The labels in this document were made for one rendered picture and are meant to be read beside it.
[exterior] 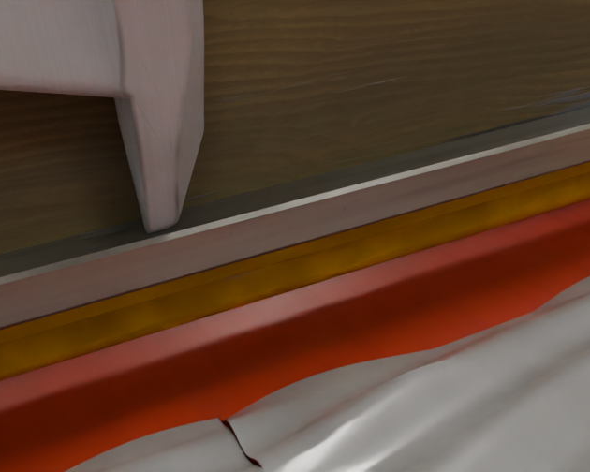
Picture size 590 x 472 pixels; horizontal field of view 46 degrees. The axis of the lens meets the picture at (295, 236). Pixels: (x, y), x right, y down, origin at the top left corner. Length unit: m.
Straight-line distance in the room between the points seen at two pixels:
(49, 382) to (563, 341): 0.12
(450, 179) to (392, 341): 0.04
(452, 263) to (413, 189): 0.05
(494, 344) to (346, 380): 0.03
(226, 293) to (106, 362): 0.03
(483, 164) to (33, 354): 0.11
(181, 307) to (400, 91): 0.07
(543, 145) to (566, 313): 0.04
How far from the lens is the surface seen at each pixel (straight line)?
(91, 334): 0.17
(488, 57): 0.18
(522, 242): 0.22
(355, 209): 0.15
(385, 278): 0.20
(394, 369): 0.16
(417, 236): 0.20
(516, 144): 0.18
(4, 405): 0.18
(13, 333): 0.17
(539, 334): 0.16
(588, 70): 0.21
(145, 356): 0.18
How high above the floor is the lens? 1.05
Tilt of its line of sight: 23 degrees down
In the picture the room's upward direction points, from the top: 7 degrees counter-clockwise
